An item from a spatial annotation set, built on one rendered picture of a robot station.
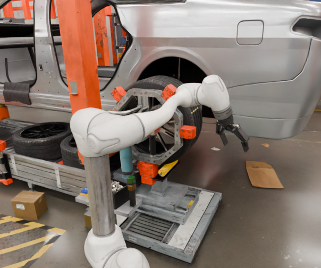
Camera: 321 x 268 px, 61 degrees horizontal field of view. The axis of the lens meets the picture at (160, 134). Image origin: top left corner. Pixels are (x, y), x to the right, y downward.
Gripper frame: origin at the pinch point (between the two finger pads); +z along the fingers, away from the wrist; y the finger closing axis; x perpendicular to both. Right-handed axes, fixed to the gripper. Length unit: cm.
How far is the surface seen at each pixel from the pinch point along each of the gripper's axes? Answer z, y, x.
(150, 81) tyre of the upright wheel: -28, -72, 10
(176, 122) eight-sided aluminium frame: -2.7, -49.8, 1.9
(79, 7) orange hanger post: -88, -96, 1
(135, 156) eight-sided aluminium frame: 16, -80, -26
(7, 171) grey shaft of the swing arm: 11, -214, -111
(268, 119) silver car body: 28, -20, 52
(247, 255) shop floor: 93, -8, -18
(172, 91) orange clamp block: -22, -50, 9
